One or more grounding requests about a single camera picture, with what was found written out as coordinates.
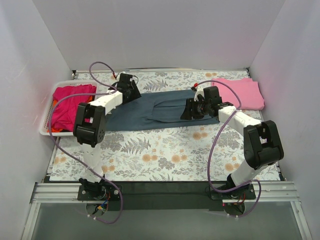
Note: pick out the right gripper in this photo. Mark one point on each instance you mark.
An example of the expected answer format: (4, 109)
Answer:
(191, 109)

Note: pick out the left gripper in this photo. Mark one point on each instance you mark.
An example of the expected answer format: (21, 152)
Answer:
(130, 90)

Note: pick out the blue-grey t-shirt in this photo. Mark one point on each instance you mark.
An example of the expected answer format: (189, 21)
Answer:
(157, 110)

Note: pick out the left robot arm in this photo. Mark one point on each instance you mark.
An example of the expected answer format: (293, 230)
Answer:
(90, 127)

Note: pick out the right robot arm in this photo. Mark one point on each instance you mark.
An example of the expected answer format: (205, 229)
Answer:
(262, 145)

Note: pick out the folded pink t-shirt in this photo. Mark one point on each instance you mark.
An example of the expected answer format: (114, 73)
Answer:
(246, 89)

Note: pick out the floral table mat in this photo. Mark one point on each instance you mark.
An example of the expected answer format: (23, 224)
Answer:
(169, 154)

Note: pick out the magenta t-shirt in basket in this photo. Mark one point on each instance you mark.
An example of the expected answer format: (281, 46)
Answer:
(64, 115)

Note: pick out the orange garment in basket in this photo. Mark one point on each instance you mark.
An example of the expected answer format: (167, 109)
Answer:
(55, 130)

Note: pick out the white plastic basket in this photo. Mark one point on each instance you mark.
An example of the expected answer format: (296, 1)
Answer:
(43, 128)

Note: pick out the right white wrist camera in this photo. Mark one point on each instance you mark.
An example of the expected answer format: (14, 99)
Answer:
(198, 91)

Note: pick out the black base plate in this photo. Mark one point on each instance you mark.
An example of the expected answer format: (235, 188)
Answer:
(161, 195)

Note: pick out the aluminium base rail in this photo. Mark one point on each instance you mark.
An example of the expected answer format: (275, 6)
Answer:
(271, 191)

